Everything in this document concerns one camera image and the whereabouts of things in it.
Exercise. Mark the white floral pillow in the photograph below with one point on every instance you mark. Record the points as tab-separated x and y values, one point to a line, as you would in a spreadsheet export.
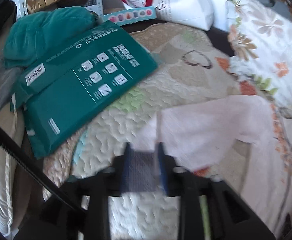
268	42

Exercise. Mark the teal green cloth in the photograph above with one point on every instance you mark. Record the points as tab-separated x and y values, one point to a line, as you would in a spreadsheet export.
43	35

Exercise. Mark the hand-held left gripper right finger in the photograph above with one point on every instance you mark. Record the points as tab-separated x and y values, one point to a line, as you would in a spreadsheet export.
162	170

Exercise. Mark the dark grey flat object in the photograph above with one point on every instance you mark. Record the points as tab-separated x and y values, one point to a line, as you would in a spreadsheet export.
281	6

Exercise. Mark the light blue printed box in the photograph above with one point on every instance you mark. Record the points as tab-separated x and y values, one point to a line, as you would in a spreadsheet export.
131	15

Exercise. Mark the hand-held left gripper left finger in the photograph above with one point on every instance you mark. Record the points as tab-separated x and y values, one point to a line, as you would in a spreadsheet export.
128	165

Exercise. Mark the pale pink small garment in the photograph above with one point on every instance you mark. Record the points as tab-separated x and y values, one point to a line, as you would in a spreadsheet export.
211	130

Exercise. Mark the teal green flat package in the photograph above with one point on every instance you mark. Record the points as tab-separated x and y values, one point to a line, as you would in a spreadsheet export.
86	80

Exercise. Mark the quilted heart-print blanket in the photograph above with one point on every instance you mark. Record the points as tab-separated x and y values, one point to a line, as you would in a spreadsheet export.
186	80

